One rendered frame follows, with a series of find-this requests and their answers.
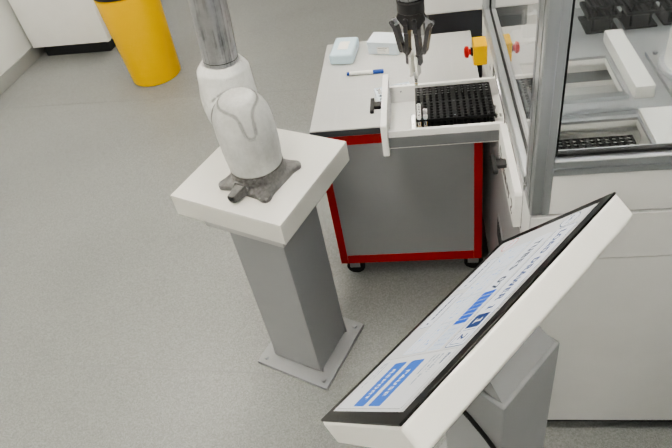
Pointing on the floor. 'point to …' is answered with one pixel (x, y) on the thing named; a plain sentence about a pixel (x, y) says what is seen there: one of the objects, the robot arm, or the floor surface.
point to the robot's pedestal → (297, 302)
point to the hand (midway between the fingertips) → (414, 64)
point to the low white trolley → (399, 165)
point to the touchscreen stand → (510, 412)
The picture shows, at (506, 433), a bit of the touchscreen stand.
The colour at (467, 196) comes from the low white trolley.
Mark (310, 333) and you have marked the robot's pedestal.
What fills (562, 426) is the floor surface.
